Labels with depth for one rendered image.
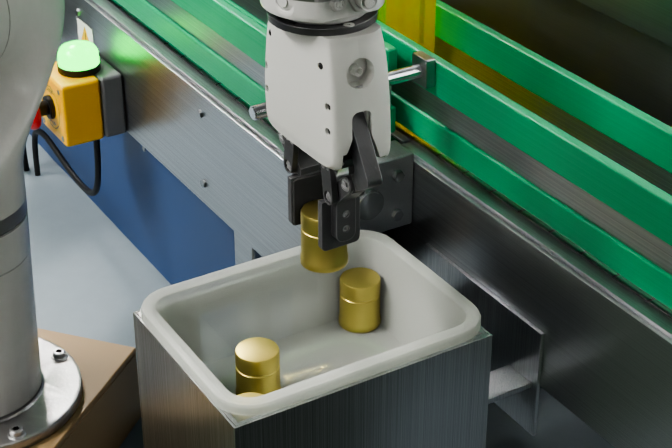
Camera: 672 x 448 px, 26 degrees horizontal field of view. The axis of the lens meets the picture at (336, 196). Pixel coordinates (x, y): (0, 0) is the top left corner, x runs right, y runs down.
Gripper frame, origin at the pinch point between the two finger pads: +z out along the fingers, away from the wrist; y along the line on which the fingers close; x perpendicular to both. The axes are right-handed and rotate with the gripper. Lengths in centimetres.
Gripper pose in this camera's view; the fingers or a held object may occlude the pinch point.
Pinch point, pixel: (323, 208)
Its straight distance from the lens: 105.5
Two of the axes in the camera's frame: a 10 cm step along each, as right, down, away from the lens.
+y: -5.3, -4.1, 7.5
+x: -8.5, 2.5, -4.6
